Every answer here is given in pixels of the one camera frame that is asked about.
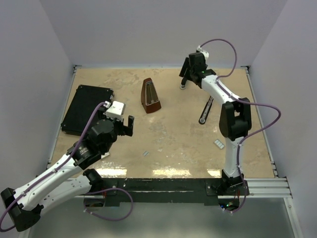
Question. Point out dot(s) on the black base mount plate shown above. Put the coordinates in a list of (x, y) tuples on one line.
[(207, 191)]

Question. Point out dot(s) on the grey black stapler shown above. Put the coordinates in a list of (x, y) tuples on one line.
[(183, 83)]

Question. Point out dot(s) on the aluminium frame rail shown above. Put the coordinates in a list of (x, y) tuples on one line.
[(259, 187)]

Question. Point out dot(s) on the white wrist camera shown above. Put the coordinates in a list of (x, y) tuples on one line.
[(115, 111), (205, 53)]

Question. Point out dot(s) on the small white card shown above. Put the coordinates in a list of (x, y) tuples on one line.
[(105, 155)]

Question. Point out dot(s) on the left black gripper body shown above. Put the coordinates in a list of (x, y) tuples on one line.
[(119, 127)]

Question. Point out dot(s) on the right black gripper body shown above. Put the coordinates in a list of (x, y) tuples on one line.
[(191, 72)]

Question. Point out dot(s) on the black ribbed briefcase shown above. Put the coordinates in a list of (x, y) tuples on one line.
[(85, 100)]

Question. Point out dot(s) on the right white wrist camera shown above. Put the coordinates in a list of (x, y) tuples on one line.
[(205, 53)]

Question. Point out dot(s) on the staple strips pack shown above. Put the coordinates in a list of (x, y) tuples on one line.
[(219, 144)]

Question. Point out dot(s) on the brown wooden metronome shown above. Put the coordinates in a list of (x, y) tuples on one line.
[(149, 97)]

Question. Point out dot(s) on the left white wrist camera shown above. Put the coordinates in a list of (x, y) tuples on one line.
[(115, 111)]

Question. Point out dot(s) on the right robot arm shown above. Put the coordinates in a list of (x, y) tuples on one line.
[(234, 122)]

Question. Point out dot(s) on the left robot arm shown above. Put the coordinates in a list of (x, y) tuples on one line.
[(70, 176)]

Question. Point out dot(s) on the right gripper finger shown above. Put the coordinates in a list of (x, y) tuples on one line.
[(182, 74), (185, 65)]

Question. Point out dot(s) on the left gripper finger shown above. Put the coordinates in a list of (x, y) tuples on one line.
[(130, 122), (128, 131)]

